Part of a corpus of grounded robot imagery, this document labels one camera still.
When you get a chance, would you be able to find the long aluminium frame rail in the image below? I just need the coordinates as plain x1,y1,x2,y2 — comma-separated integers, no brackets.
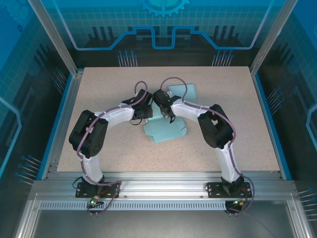
29,172,299,202

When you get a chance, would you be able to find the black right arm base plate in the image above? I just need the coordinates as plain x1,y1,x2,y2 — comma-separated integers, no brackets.
206,181,254,198

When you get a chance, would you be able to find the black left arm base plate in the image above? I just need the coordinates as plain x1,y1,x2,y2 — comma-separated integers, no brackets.
75,180,120,198

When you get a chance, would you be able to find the aluminium corner post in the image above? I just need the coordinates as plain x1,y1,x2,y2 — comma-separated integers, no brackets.
250,0,300,75
26,0,80,77

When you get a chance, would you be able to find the slotted grey cable duct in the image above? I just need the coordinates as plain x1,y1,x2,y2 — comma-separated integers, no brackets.
39,201,228,211

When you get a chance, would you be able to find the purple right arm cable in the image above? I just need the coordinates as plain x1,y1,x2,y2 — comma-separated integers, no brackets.
159,76,256,217

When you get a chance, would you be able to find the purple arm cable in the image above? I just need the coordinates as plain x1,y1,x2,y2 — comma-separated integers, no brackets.
159,76,256,217
76,80,149,217

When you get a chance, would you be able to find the blue-edged table side rail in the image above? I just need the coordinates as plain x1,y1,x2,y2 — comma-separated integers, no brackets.
252,71,293,181
37,70,85,180

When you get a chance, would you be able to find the aluminium frame bar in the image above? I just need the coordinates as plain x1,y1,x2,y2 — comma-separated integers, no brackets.
13,193,42,238
287,198,311,238

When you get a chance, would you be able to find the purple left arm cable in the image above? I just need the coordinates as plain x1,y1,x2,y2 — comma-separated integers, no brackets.
76,80,149,217

